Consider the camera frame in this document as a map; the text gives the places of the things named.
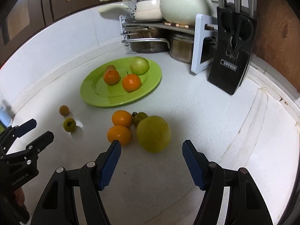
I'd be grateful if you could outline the white metal pot rack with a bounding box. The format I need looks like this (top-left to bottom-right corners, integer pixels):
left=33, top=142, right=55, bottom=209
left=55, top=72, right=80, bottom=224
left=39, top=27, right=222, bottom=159
left=119, top=14, right=218, bottom=74

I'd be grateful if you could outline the orange tangerine with stem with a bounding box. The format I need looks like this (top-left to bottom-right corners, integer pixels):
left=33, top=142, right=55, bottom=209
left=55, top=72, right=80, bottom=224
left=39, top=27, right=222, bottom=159
left=122, top=72, right=142, bottom=92

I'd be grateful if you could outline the wooden cutting board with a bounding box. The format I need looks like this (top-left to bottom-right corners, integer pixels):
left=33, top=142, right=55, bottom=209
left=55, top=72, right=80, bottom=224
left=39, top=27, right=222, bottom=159
left=254, top=0, right=299, bottom=92

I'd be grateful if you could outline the steel pan under rack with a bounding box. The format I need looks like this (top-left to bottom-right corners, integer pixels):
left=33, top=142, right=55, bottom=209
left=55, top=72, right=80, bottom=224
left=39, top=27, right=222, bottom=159
left=122, top=26, right=170, bottom=53

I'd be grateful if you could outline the white ceramic pot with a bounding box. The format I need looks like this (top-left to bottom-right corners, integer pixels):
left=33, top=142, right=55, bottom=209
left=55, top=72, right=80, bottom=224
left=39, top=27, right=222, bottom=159
left=160, top=0, right=214, bottom=26

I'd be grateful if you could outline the brown longan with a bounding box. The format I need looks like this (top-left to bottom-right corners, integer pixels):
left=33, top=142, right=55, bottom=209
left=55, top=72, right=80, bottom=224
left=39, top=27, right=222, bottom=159
left=59, top=105, right=70, bottom=116
left=106, top=65, right=116, bottom=71

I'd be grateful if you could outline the steel pot under rack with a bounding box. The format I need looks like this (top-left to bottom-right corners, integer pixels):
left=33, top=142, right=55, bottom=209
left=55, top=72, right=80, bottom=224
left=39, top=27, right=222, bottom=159
left=169, top=34, right=194, bottom=64

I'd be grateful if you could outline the yellow-green apple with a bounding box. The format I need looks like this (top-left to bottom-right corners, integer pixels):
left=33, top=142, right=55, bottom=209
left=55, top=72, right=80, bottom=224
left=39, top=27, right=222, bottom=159
left=136, top=115, right=171, bottom=153

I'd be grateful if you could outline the dark green tomato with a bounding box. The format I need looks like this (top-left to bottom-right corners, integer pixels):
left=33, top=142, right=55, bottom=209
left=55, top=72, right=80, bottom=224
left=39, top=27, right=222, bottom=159
left=132, top=112, right=148, bottom=127

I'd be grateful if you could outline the black knife block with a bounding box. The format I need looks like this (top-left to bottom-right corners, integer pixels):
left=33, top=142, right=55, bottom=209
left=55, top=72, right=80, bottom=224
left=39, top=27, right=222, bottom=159
left=208, top=3, right=257, bottom=95

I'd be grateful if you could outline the small green tomato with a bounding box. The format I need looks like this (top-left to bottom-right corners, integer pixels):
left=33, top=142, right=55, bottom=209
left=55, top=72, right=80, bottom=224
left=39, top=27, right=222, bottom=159
left=63, top=118, right=77, bottom=133

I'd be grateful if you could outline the person's hand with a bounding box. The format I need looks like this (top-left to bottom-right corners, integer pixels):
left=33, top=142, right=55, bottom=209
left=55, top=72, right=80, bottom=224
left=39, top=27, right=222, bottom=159
left=14, top=187, right=25, bottom=207

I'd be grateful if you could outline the large green apple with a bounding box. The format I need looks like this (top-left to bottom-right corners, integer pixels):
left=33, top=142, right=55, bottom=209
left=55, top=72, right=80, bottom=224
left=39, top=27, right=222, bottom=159
left=130, top=56, right=149, bottom=75

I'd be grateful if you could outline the brown window frame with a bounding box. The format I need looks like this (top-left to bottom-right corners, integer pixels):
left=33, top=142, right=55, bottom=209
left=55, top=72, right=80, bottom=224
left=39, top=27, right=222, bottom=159
left=1, top=0, right=102, bottom=65

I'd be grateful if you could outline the cream saucepan lower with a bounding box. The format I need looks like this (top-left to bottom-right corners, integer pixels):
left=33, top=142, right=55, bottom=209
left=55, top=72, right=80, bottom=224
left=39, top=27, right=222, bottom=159
left=98, top=0, right=163, bottom=21

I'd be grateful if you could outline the white pump bottle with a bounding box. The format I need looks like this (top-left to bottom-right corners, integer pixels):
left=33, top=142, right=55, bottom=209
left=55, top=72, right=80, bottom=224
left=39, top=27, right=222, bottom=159
left=0, top=106, right=12, bottom=128

